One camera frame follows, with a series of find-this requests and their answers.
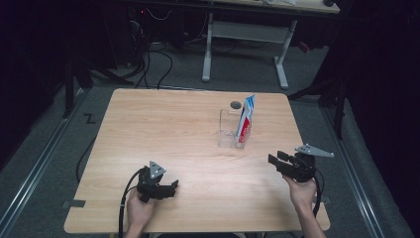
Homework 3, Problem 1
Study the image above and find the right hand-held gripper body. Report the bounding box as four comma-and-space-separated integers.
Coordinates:
282, 143, 335, 183

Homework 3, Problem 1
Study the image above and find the black metal stand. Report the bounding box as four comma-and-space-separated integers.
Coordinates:
61, 58, 135, 119
287, 73, 349, 141

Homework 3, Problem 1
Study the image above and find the thin black cable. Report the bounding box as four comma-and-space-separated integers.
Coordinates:
75, 135, 99, 184

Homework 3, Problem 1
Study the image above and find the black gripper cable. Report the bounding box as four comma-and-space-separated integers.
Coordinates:
311, 168, 327, 218
117, 168, 145, 238

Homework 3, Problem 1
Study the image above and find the black floor cable bundle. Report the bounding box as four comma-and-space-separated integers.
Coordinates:
132, 46, 153, 89

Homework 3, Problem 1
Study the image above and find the person's right hand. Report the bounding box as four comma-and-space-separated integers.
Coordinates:
282, 174, 319, 208

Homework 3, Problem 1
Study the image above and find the white-legged wooden desk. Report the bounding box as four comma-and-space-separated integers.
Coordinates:
201, 0, 341, 90

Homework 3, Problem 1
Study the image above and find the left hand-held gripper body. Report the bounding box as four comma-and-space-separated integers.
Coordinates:
135, 160, 171, 203

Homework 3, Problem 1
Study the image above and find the person's left hand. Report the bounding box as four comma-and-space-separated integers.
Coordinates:
126, 188, 158, 231

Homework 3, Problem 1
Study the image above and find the clear plastic container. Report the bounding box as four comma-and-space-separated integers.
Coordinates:
217, 108, 253, 151

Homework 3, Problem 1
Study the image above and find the metal floor rail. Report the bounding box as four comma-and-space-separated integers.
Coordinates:
0, 88, 87, 232
321, 107, 387, 238

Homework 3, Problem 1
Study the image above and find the white red blue toothpaste tube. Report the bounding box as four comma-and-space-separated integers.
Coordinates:
234, 94, 257, 144

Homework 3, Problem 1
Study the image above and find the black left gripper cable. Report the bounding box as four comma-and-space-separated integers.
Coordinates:
117, 168, 145, 238

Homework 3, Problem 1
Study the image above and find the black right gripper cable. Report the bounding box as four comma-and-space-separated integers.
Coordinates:
311, 168, 327, 218

